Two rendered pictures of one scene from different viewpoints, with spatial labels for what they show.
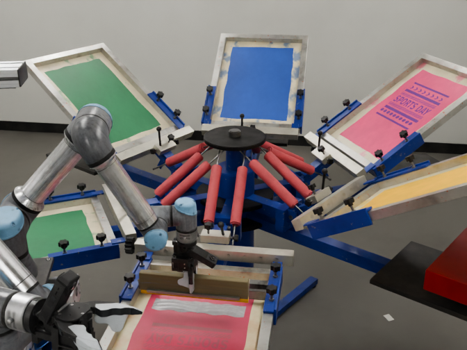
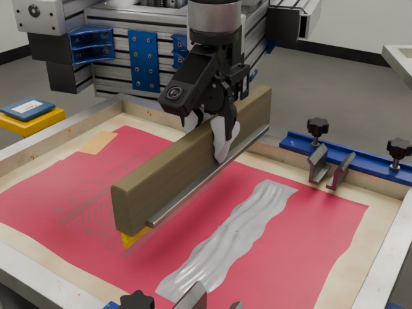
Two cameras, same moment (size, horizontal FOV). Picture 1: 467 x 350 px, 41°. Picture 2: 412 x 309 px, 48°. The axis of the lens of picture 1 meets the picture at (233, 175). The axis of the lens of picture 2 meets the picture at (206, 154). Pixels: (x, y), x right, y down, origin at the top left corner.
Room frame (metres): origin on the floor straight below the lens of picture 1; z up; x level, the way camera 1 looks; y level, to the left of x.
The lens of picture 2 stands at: (2.20, -0.44, 1.47)
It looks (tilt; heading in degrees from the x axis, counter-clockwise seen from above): 31 degrees down; 114
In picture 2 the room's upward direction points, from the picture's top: straight up
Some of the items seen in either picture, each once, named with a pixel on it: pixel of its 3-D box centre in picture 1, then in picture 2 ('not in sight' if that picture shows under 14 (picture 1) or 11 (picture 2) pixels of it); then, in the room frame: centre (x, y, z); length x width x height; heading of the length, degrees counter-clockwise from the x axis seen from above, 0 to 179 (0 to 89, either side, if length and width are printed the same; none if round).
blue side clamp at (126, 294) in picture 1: (137, 282); (350, 168); (2.14, 0.39, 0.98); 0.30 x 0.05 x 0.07; 171
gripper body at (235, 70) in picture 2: (185, 253); (216, 67); (1.94, 0.17, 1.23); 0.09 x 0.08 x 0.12; 81
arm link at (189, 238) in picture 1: (186, 235); (212, 14); (1.94, 0.17, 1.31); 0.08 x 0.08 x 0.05
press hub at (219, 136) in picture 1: (235, 248); not in sight; (2.90, -0.01, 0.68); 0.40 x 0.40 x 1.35
